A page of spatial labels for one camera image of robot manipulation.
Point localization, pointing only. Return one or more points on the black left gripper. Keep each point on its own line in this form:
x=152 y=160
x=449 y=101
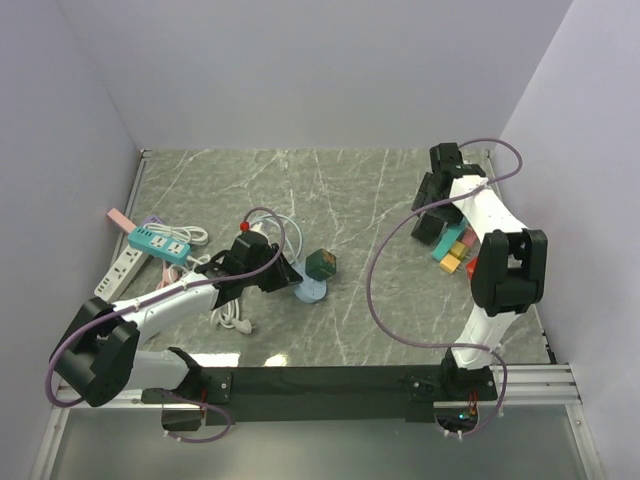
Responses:
x=284 y=274

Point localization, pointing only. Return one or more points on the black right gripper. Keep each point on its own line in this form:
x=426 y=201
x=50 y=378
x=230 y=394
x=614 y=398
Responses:
x=424 y=195

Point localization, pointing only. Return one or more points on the teal triangular socket adapter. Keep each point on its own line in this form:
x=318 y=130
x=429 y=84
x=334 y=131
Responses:
x=451 y=234

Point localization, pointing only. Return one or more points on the light blue round socket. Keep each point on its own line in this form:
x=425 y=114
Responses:
x=309 y=291

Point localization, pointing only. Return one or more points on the yellow USB charger plug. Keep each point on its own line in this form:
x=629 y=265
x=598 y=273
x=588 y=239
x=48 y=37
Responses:
x=459 y=250

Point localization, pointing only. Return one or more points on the dark green cube socket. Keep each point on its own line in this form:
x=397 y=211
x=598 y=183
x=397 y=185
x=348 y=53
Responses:
x=321 y=265

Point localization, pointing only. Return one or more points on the red cube socket adapter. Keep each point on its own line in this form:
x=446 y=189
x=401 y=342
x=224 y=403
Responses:
x=470 y=268

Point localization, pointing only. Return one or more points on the purple USB power strip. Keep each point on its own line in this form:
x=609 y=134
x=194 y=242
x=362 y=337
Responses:
x=152 y=219

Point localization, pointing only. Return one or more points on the teal USB power strip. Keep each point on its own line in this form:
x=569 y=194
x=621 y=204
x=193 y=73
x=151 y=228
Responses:
x=159 y=246

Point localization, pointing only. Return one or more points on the white USB power strip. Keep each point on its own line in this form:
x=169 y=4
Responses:
x=121 y=273

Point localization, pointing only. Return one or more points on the pink long power strip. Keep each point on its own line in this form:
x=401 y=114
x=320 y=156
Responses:
x=121 y=221

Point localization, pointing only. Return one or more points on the pink triangular socket adapter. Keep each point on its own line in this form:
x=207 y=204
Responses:
x=468 y=238

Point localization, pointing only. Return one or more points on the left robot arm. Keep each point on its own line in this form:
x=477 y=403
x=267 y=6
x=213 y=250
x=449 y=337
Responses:
x=100 y=355

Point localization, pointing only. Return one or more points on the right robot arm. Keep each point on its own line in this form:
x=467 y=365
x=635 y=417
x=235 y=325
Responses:
x=510 y=268

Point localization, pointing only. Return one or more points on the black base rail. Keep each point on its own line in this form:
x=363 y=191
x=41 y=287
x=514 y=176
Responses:
x=269 y=394

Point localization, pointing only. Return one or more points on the aluminium frame rail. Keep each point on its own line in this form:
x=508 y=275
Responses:
x=527 y=385

